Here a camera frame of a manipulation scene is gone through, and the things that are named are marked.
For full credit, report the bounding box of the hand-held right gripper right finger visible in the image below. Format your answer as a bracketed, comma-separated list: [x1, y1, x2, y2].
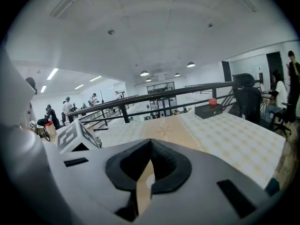
[138, 138, 293, 225]

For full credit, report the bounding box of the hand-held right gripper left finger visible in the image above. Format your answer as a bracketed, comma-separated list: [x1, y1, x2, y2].
[2, 124, 152, 225]

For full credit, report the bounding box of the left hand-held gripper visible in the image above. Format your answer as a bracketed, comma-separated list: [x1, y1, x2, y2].
[57, 119, 103, 154]

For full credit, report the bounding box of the dark rectangular box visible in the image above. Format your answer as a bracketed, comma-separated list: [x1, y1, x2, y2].
[264, 177, 281, 197]

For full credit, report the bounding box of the black box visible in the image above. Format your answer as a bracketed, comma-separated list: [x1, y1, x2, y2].
[194, 103, 223, 120]

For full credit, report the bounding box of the glass double door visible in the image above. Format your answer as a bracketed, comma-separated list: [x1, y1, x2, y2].
[156, 97, 177, 117]

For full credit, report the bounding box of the black metal railing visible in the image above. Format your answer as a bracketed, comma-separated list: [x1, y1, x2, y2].
[184, 82, 222, 95]
[67, 81, 237, 131]

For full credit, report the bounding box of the black office chair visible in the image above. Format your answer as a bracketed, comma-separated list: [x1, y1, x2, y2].
[232, 73, 263, 126]
[268, 102, 297, 137]

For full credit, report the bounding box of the brown office desk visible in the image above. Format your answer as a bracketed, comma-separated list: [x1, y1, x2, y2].
[261, 91, 279, 100]

